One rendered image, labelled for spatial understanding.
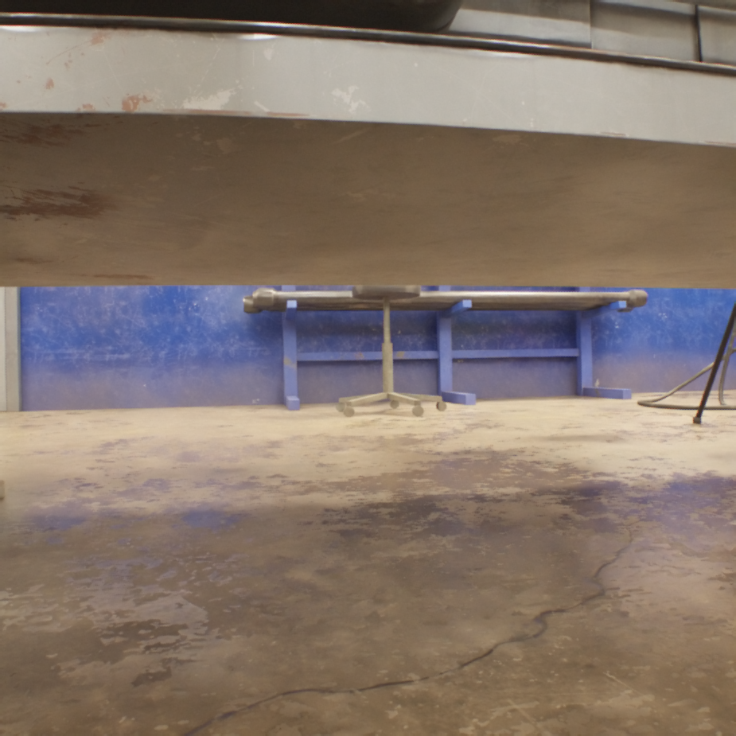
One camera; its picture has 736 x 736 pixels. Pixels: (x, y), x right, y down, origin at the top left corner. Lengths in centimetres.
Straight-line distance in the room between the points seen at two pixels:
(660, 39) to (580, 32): 10
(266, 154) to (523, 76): 21
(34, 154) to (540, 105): 39
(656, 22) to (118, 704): 84
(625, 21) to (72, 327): 361
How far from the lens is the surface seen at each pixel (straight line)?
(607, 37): 78
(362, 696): 46
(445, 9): 53
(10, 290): 409
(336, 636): 54
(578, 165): 57
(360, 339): 385
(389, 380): 288
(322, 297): 335
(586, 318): 425
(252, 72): 45
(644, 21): 81
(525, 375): 418
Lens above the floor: 23
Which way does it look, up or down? level
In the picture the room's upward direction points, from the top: 1 degrees counter-clockwise
